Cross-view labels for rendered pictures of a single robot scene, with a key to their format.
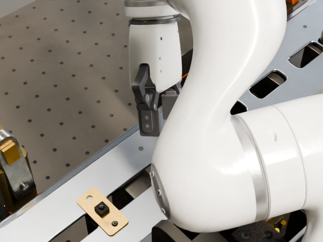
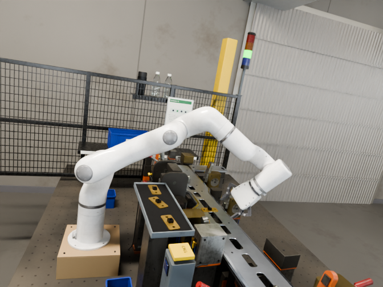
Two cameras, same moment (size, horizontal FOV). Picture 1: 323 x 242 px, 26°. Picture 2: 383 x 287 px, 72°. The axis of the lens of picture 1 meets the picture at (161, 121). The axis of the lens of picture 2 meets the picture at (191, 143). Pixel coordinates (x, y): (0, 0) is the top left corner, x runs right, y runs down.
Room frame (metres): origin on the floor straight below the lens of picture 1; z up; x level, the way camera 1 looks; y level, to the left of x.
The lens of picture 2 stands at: (0.83, -1.11, 1.62)
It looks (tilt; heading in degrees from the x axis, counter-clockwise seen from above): 13 degrees down; 111
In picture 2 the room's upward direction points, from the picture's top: 10 degrees clockwise
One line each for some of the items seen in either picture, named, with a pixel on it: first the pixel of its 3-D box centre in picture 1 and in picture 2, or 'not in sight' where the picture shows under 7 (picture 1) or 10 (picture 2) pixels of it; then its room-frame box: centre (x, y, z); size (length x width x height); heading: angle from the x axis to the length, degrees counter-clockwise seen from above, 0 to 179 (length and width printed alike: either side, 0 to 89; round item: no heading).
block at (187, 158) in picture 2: not in sight; (183, 176); (0.13, 0.72, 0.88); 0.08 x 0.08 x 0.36; 43
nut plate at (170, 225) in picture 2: not in sight; (170, 220); (0.53, -0.39, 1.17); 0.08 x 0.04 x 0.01; 139
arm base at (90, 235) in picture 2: not in sight; (90, 221); (0.06, -0.21, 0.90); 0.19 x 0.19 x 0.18
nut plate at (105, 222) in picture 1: (102, 209); (210, 208); (0.53, 0.09, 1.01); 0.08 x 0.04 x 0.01; 43
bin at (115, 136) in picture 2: not in sight; (129, 140); (-0.29, 0.55, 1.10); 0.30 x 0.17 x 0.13; 46
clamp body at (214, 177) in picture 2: not in sight; (211, 196); (0.42, 0.54, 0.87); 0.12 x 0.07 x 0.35; 43
